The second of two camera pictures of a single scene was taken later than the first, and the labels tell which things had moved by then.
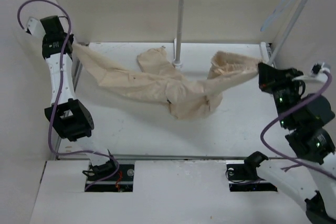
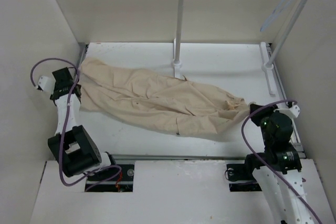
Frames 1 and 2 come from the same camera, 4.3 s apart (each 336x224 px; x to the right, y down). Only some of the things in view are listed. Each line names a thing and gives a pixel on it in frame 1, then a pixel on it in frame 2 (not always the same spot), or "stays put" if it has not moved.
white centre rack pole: [177, 63] stays put
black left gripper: [71, 39] to [55, 89]
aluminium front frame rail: [154, 156] stays put
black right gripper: [269, 77] to [255, 116]
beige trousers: [189, 93] to [176, 106]
